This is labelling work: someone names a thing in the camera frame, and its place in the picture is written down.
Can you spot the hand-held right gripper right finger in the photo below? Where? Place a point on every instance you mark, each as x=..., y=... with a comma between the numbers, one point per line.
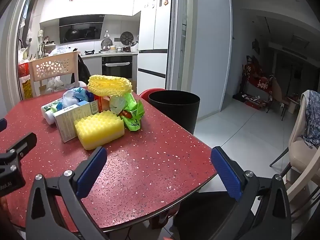
x=226, y=173

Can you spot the black built-in oven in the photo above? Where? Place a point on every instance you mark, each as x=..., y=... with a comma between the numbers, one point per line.
x=117, y=66

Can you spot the black jacket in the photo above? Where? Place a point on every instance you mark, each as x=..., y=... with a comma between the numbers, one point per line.
x=82, y=71

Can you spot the yellow ridged sponge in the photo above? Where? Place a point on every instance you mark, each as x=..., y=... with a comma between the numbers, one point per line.
x=100, y=130

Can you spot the cream dining chair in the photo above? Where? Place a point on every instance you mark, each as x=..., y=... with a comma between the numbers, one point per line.
x=300, y=150

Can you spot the black trash bin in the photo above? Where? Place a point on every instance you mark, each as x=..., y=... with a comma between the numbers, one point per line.
x=175, y=110

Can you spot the black range hood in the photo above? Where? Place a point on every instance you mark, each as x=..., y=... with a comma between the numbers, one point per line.
x=81, y=30

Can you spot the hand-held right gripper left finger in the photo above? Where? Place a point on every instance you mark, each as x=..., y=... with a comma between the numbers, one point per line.
x=92, y=172

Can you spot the round steamer rack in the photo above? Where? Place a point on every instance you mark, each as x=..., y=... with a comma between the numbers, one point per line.
x=126, y=37

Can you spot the beige chair with flower cutouts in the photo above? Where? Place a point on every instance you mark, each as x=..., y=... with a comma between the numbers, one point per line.
x=53, y=66

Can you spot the orange box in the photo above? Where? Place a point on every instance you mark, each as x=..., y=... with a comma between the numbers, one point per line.
x=101, y=103

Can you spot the white fridge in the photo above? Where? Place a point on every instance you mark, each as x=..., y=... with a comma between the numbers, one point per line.
x=155, y=42

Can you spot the red plastic stool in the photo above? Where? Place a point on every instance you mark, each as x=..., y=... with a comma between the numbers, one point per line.
x=148, y=93

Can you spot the yellow foam net sleeve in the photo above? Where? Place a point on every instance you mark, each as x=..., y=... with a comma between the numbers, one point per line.
x=110, y=85

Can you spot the blue patterned cloth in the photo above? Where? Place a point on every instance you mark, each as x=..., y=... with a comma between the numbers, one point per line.
x=312, y=115

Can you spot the red bag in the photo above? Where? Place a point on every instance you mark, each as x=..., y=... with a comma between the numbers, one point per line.
x=23, y=70

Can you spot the blue and white plastic bag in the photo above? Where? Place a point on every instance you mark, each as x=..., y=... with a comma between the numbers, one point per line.
x=75, y=96

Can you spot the green snack bag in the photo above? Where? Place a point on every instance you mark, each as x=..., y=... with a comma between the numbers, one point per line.
x=132, y=115

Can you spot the white bottle with green label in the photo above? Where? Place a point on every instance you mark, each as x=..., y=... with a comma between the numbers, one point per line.
x=48, y=111

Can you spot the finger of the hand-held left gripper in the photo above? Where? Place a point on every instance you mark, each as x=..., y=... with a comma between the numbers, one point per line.
x=2, y=125
x=23, y=143

